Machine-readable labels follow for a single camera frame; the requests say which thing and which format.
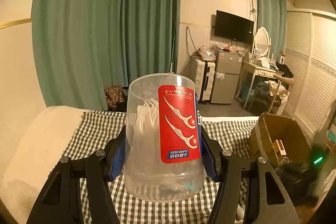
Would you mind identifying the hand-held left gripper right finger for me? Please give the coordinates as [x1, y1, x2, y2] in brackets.
[201, 128, 300, 224]

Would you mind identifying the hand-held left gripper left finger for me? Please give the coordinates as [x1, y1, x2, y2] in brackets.
[26, 126, 127, 224]

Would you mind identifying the clear floss pick jar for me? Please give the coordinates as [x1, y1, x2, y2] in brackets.
[123, 72, 206, 200]

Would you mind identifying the cardboard box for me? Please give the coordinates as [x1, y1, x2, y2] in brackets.
[248, 112, 313, 169]

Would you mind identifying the grey checkered cloth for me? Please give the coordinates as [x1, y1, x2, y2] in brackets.
[62, 110, 260, 224]

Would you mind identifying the small wooden box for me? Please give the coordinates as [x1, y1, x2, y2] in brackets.
[272, 139, 287, 162]

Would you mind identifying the patterned brown bag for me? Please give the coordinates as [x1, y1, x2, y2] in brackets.
[104, 85, 129, 110]

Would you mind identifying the white cloth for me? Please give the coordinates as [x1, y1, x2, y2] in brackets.
[267, 80, 290, 102]

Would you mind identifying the grey small fridge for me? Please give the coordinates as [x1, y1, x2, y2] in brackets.
[210, 49, 240, 105]

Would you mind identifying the white suitcase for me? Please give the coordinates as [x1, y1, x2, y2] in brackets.
[188, 58, 216, 104]

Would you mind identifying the wooden chair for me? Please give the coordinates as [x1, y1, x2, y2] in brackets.
[253, 74, 295, 115]

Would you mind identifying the white louvered wardrobe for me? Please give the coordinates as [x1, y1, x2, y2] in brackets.
[285, 10, 336, 140]

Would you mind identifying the black bag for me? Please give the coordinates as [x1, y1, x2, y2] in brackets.
[275, 61, 294, 78]

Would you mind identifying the white dressing table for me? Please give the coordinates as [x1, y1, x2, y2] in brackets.
[235, 59, 284, 109]

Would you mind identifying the clear plastic bag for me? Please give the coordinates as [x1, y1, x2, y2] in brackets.
[199, 46, 217, 61]

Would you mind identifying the white oval mirror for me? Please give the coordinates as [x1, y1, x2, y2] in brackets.
[253, 27, 271, 59]

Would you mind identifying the green curtain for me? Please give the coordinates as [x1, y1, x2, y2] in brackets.
[120, 0, 182, 88]
[31, 0, 124, 111]
[256, 0, 288, 52]

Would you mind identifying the black wall cable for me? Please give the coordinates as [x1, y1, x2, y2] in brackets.
[185, 27, 200, 57]

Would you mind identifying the black wall television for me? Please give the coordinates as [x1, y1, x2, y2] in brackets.
[215, 10, 255, 45]

